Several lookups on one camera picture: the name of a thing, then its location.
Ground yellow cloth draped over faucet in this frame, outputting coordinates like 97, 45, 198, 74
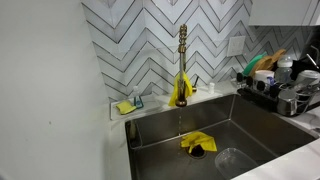
167, 72, 194, 108

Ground brass spring kitchen faucet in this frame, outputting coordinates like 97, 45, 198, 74
175, 23, 190, 108

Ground white sponge tray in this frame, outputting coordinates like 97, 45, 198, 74
109, 93, 162, 122

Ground clear soap bottle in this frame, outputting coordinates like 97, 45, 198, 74
131, 85, 145, 110

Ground yellow sponge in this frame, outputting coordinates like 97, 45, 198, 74
115, 100, 137, 116

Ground clear sink corner caddy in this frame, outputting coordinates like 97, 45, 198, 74
127, 118, 144, 150

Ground small white bottle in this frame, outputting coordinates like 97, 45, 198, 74
207, 81, 216, 95

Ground crumpled yellow cloth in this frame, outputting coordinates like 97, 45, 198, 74
179, 130, 219, 155

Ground green plate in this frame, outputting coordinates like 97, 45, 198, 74
241, 51, 269, 77

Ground stainless steel sink basin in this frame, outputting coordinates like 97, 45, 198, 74
124, 93, 320, 180

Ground white mug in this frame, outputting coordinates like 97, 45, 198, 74
253, 69, 276, 92

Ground round wooden plate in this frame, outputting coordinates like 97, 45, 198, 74
266, 48, 288, 71
249, 55, 273, 77

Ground clear glass in sink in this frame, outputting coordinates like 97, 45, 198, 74
214, 147, 260, 180

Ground steel dish rack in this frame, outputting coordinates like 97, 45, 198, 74
236, 77, 320, 118

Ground clear baby bottle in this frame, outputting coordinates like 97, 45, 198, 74
274, 55, 295, 85

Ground steel cutlery cup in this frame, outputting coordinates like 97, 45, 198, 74
276, 88, 300, 117

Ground white upper cabinet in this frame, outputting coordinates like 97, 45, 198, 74
247, 0, 320, 27

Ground brass faucet handle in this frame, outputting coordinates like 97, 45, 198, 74
191, 75, 200, 94

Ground white wall outlet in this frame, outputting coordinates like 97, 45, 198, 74
226, 34, 247, 58

